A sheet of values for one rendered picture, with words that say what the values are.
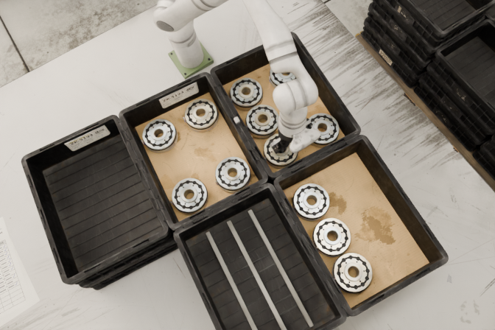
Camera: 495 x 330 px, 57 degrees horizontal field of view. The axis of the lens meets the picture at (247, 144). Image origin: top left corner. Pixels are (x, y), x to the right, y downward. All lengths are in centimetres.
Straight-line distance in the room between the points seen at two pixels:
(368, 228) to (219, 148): 49
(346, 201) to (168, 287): 59
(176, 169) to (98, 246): 31
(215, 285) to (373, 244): 45
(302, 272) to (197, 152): 47
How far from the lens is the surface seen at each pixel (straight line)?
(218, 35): 175
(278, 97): 104
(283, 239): 130
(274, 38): 104
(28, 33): 296
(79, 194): 144
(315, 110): 144
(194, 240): 132
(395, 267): 134
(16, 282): 161
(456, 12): 222
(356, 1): 278
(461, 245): 155
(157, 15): 141
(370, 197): 136
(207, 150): 139
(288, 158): 134
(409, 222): 133
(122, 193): 140
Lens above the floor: 211
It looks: 68 degrees down
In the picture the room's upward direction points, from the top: 6 degrees counter-clockwise
